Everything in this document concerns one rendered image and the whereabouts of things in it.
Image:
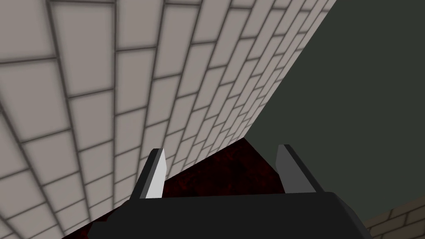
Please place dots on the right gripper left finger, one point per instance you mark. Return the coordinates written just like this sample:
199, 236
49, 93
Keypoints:
153, 177

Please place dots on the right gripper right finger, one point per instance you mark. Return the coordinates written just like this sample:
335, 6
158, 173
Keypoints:
294, 172

